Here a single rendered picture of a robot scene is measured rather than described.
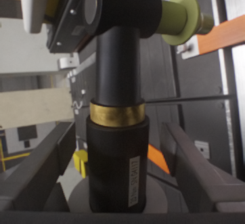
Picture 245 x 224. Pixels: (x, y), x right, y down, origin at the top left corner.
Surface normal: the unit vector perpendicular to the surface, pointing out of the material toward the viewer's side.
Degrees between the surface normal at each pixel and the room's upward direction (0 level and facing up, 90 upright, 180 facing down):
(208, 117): 0
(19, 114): 90
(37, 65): 90
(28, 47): 90
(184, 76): 0
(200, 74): 0
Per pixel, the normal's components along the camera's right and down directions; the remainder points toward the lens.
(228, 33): -0.86, 0.12
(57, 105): 0.48, -0.04
